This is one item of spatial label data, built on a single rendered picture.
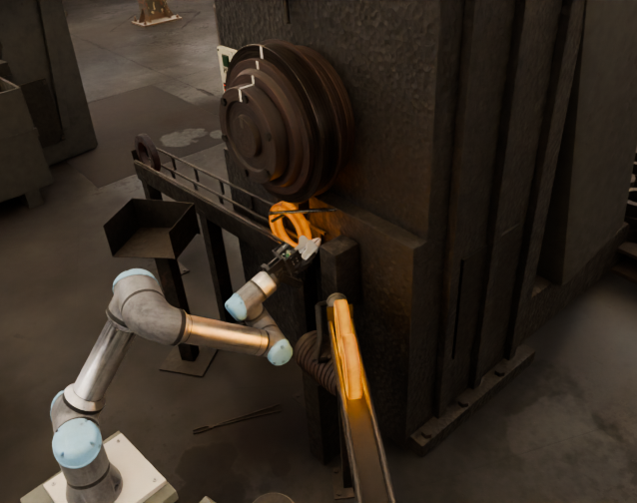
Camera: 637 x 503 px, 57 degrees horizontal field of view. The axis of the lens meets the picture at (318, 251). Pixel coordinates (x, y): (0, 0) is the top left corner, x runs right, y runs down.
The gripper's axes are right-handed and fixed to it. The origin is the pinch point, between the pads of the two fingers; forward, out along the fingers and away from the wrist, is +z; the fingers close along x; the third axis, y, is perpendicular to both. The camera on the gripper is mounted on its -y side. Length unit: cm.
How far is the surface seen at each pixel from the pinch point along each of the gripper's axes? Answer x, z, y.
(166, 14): 659, 245, -151
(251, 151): 9.5, -3.2, 36.2
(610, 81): -38, 101, 4
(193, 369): 52, -52, -61
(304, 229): 4.0, -0.6, 4.7
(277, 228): 18.2, -3.0, -0.4
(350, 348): -46, -25, 14
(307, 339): -12.8, -22.9, -15.8
